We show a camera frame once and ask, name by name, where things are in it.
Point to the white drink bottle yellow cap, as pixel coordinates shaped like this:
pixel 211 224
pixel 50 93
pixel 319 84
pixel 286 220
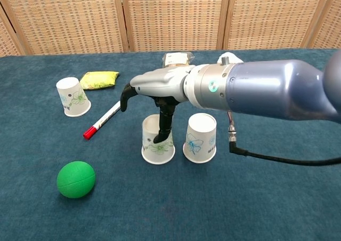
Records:
pixel 235 58

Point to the white cup green flower print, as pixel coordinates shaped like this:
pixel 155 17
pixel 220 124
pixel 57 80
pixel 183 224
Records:
pixel 160 151
pixel 73 97

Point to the woven folding screen panel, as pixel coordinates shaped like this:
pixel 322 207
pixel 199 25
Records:
pixel 269 17
pixel 6 41
pixel 329 30
pixel 69 19
pixel 174 17

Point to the red and white marker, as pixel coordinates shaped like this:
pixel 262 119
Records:
pixel 102 121

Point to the white cup blue flower print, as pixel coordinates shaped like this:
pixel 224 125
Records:
pixel 200 139

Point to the clear cracker packet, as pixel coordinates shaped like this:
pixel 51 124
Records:
pixel 177 58

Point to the yellow snack packet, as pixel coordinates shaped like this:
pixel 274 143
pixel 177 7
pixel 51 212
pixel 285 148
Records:
pixel 99 79

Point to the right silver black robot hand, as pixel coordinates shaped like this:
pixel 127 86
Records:
pixel 157 82

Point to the blue tablecloth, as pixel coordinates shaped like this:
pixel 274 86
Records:
pixel 149 198

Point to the green foam ball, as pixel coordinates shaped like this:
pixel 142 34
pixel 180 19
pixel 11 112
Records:
pixel 76 179

